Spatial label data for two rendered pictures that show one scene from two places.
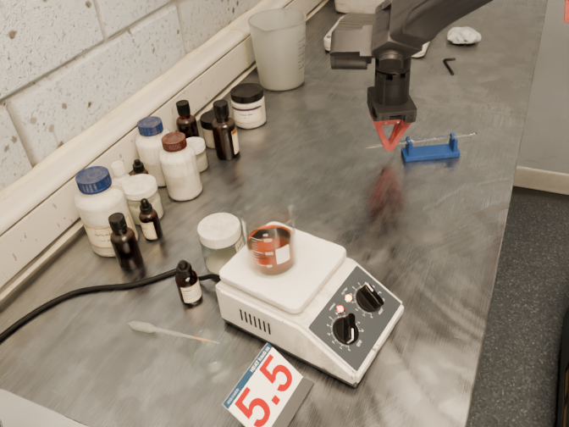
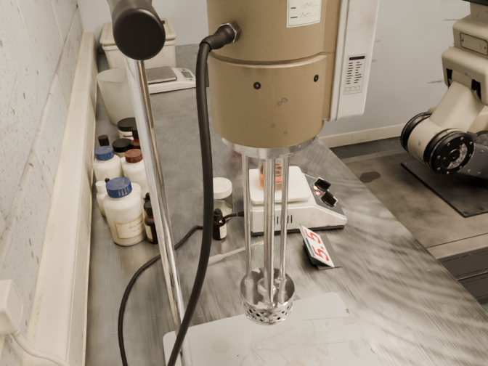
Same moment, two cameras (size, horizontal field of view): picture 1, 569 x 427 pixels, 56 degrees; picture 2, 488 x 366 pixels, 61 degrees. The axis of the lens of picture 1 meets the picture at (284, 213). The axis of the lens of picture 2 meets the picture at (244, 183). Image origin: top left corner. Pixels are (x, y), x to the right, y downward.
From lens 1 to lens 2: 0.53 m
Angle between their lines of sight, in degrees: 34
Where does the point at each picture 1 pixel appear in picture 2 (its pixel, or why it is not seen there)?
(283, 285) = (291, 190)
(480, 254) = (330, 158)
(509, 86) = not seen: hidden behind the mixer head
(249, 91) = (132, 122)
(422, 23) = not seen: hidden behind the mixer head
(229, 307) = (261, 221)
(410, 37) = not seen: hidden behind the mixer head
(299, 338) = (313, 213)
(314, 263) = (292, 176)
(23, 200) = (71, 220)
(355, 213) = (255, 165)
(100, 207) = (134, 203)
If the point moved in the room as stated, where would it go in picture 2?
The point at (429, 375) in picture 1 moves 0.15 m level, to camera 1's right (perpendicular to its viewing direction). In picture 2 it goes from (364, 208) to (399, 182)
